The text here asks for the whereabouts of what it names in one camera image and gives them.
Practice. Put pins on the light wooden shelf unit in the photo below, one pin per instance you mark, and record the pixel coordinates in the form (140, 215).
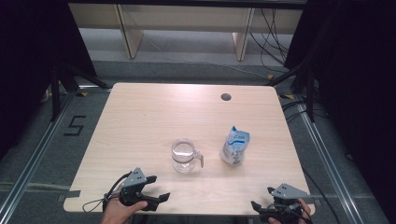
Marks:
(186, 17)

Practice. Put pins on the aluminium floor rail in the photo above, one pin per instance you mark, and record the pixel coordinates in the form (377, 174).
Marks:
(330, 168)
(34, 161)

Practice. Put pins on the yellow black tape piece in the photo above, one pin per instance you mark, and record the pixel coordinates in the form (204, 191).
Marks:
(287, 96)
(82, 93)

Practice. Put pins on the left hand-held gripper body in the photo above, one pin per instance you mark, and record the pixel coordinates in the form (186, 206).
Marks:
(134, 179)

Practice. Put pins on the person's left hand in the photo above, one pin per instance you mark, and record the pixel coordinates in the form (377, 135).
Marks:
(116, 214)

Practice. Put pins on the black metal stand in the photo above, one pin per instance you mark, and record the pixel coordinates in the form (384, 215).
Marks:
(309, 93)
(55, 93)

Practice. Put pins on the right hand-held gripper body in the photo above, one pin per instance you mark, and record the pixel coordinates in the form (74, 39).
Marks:
(288, 191)

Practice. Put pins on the grey tape piece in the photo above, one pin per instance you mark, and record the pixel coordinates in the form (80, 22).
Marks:
(71, 194)

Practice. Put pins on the person's right hand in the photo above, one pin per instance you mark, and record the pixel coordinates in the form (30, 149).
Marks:
(306, 211)

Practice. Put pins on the white blue milk pouch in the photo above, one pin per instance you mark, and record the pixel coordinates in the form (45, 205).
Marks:
(233, 146)

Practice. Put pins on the clear glass pitcher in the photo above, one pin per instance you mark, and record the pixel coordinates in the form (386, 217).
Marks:
(183, 155)

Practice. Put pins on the grey floor strip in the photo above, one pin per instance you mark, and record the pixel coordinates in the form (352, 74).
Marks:
(31, 186)

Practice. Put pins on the black curtain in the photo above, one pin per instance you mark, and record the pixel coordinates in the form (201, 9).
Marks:
(358, 93)
(28, 62)

